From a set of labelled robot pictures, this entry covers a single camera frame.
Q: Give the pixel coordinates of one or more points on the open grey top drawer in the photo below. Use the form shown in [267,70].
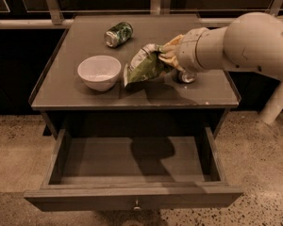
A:
[110,173]

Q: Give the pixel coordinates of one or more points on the green soda can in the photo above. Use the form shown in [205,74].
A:
[118,34]

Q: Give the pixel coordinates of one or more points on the small metal drawer knob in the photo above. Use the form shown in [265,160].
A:
[136,206]

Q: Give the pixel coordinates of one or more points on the white ceramic bowl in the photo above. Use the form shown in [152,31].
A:
[99,73]

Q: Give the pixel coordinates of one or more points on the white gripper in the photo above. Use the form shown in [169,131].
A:
[189,49]

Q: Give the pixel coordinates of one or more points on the metal railing frame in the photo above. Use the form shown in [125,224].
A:
[58,13]

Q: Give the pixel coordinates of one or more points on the blue soda can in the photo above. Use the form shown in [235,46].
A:
[187,77]

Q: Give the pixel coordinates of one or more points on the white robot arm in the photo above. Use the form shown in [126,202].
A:
[251,43]

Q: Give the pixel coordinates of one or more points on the green jalapeno chip bag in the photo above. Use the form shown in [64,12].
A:
[145,65]

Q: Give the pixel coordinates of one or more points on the grey wooden cabinet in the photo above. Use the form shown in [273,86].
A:
[60,89]

